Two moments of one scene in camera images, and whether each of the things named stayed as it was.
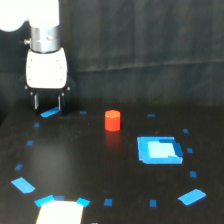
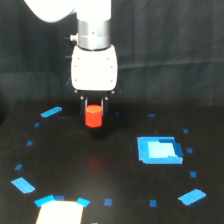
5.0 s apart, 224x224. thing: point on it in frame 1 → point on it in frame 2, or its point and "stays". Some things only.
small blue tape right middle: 189,150 stays
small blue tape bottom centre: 108,202 stays
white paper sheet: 61,212 stays
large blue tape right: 192,196 stays
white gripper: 47,70 → 94,70
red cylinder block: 112,120 → 94,115
